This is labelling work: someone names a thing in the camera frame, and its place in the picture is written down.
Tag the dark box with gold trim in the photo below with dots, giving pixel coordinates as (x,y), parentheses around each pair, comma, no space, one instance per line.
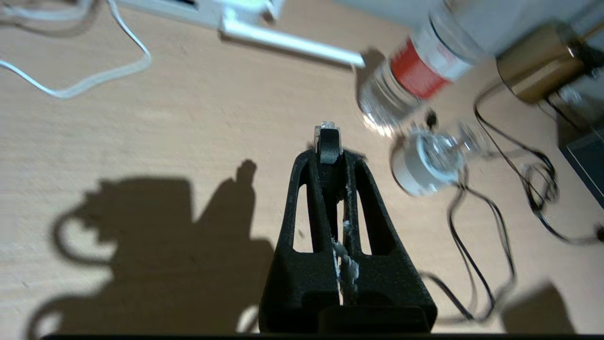
(590,165)

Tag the gold desk lamp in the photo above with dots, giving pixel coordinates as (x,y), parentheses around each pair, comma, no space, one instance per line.
(533,71)

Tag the white router with antennas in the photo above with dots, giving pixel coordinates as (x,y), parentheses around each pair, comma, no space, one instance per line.
(283,42)

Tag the red-capped clear water bottle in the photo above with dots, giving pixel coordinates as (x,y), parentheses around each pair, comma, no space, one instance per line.
(420,71)

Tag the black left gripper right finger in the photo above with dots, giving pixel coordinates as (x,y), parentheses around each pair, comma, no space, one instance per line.
(387,283)

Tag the glass bulb on white base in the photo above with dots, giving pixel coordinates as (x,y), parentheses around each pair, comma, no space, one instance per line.
(420,165)

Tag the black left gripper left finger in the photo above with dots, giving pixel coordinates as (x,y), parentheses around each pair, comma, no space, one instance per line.
(302,283)

